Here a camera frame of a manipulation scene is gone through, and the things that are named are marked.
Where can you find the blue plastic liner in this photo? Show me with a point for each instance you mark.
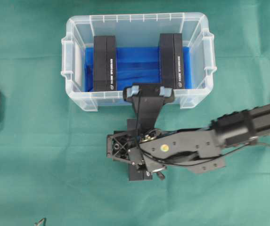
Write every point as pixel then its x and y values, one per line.
pixel 135 65

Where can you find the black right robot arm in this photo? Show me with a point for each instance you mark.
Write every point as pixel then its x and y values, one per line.
pixel 199 150

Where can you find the clear plastic storage case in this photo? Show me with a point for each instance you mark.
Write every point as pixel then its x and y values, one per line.
pixel 138 31

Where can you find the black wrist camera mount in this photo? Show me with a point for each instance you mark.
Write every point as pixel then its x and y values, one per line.
pixel 147 100

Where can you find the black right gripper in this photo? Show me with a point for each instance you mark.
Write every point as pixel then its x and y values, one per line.
pixel 127 147

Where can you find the green table cloth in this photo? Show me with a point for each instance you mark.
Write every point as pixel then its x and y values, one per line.
pixel 52 153

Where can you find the small metal tool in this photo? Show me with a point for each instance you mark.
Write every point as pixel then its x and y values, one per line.
pixel 41 222

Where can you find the black realsense box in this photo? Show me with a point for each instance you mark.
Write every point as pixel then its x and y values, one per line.
pixel 171 60
pixel 135 174
pixel 104 64

